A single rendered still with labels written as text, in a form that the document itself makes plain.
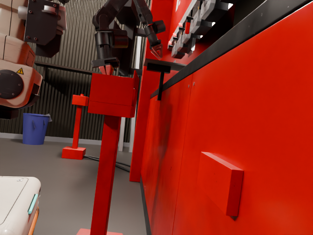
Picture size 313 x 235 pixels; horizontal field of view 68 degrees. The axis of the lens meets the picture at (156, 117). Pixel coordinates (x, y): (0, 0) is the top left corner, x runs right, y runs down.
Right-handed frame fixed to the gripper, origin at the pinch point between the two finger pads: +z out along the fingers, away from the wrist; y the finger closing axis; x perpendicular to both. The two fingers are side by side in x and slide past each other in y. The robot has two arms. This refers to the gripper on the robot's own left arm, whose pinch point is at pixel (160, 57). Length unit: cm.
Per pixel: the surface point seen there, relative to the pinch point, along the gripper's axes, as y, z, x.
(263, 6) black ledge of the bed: -108, 16, 6
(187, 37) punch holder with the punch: -2.1, -4.7, -20.0
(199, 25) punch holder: -22.0, -4.2, -21.0
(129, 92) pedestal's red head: -54, 17, 27
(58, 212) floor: 8, 64, 96
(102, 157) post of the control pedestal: -46, 36, 48
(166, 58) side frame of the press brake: 86, -11, -23
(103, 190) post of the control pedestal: -46, 49, 52
